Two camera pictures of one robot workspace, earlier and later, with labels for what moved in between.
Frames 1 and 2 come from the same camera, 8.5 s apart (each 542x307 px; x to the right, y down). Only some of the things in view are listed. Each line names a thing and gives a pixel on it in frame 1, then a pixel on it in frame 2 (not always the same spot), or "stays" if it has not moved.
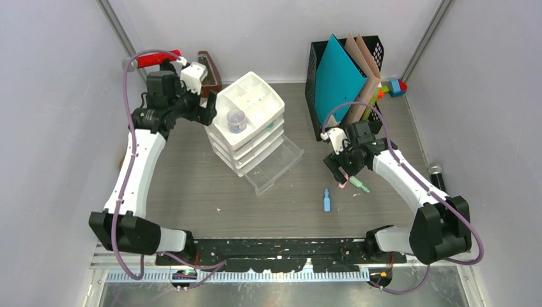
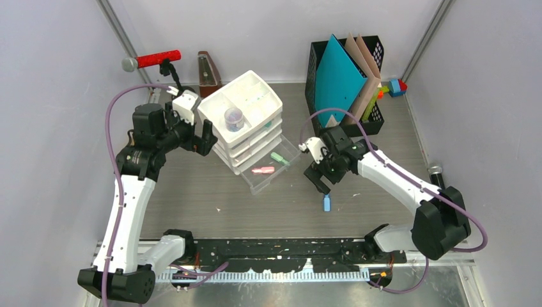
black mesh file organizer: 375,51 stays
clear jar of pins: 236,121 stays
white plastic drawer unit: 262,151 stays
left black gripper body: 192,110 -> 179,133
